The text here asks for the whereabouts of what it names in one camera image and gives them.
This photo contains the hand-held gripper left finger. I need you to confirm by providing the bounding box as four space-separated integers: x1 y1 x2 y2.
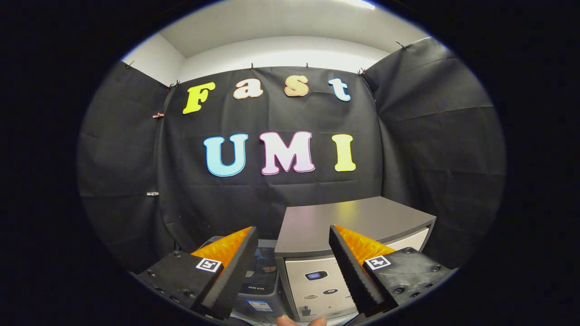
136 226 259 320

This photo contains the black backdrop cloth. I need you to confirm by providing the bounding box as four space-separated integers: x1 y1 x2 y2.
76 36 507 274

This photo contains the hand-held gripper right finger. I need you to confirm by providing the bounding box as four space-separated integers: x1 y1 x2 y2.
328 225 456 318

